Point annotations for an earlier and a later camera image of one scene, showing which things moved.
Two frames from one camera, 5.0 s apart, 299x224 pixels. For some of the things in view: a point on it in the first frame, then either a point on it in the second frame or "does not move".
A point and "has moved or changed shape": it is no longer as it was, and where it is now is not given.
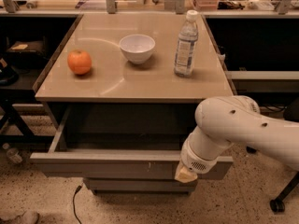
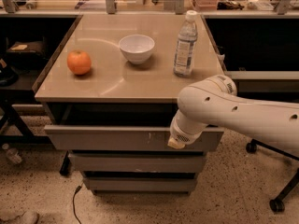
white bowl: x=136 y=48 does not move
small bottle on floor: x=12 y=153 does not move
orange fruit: x=79 y=62 does not move
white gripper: x=195 y=160 to x=184 y=135
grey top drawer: x=121 y=141 has moved or changed shape
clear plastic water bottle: x=187 y=41 does not move
